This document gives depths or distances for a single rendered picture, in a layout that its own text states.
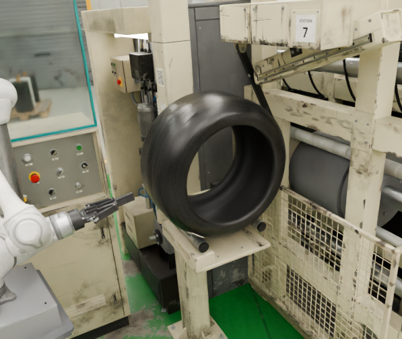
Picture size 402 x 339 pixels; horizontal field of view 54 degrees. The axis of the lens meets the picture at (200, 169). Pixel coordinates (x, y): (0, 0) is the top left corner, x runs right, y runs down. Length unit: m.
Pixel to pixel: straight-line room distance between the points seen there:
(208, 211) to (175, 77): 0.62
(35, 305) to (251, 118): 1.09
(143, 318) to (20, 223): 1.56
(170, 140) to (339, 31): 0.65
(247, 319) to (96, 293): 0.92
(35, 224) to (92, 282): 1.16
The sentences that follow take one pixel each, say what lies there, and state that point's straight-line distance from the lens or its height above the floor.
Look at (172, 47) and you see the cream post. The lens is 1.69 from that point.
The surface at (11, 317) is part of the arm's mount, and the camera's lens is 1.69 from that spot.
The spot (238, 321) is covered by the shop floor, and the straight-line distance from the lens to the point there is 2.56.
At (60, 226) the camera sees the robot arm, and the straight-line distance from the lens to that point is 1.41.
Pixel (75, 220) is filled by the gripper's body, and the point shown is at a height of 1.13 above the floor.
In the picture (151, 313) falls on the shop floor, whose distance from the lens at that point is 2.67.
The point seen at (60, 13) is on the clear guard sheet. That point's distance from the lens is 1.93.
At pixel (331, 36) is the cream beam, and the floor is 1.67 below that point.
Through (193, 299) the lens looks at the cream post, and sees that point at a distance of 2.23.
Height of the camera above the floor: 1.79
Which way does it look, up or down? 23 degrees down
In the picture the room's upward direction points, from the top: 4 degrees counter-clockwise
